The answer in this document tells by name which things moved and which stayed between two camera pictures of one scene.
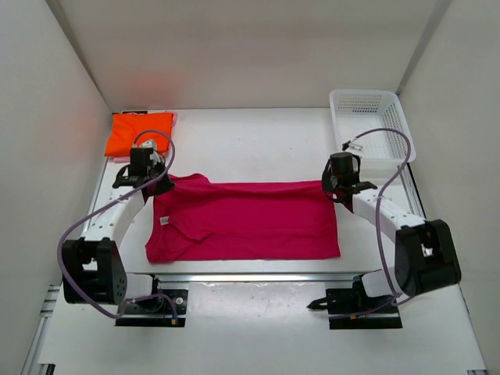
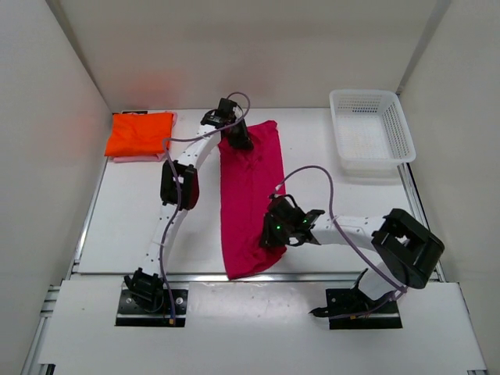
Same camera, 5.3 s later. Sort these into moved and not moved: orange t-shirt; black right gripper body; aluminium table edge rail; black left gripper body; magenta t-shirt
Moved: black right gripper body; black left gripper body; magenta t-shirt
Not moved: aluminium table edge rail; orange t-shirt
